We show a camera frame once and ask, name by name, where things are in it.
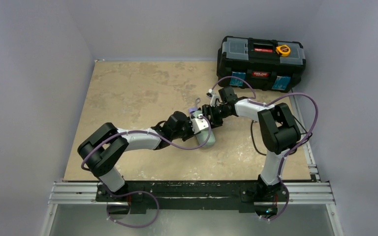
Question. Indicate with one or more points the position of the aluminium rail frame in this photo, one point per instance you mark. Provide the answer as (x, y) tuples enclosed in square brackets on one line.
[(300, 193)]

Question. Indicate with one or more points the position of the yellow tape measure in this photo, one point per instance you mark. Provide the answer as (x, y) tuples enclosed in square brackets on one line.
[(283, 50)]

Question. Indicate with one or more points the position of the lavender umbrella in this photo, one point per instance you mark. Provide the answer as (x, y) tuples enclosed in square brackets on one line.
[(195, 107)]

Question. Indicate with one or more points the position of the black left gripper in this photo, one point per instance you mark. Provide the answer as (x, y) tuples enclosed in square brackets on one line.
[(190, 127)]

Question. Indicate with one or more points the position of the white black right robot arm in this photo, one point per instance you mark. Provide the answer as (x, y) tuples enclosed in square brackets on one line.
[(279, 131)]

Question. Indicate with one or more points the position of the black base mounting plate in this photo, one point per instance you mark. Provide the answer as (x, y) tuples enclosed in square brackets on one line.
[(239, 195)]

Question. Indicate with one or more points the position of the black toolbox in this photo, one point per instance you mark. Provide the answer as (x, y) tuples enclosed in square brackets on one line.
[(249, 62)]

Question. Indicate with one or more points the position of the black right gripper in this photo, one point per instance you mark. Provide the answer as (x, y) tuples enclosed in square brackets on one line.
[(212, 113)]

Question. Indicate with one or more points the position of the mint green umbrella sleeve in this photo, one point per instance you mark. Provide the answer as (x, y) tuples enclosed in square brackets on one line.
[(206, 137)]

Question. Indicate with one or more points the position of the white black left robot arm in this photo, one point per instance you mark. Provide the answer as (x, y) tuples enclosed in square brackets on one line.
[(102, 150)]

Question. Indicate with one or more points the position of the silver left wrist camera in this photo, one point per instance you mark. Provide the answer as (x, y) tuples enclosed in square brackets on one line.
[(199, 125)]

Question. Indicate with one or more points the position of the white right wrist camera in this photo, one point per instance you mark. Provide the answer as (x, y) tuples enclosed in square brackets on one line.
[(214, 98)]

